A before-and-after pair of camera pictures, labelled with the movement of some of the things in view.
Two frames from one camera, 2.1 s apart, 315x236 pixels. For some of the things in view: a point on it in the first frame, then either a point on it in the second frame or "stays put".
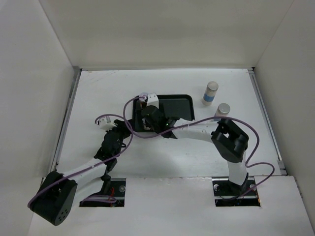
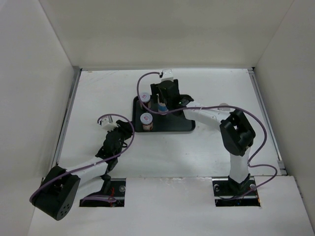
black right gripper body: [156, 128] to [155, 90]
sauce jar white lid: [145, 127] stays put
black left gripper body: [122, 132] stays put
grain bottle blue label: [223, 110] stays put
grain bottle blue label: [211, 88] to [162, 107]
